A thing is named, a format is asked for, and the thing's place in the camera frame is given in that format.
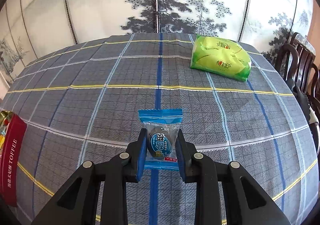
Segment plaid grey tablecloth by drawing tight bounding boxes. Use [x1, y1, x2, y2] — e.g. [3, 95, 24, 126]
[1, 34, 319, 224]

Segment red toffee tin box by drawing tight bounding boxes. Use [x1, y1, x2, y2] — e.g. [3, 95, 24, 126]
[1, 110, 27, 207]

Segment green tissue pack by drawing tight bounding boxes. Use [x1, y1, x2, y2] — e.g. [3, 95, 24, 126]
[190, 35, 252, 82]

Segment dark wooden chair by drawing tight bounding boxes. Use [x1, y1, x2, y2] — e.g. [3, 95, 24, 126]
[274, 32, 319, 153]

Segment painted folding screen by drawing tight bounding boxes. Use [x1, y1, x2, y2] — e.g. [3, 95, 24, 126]
[1, 0, 314, 83]

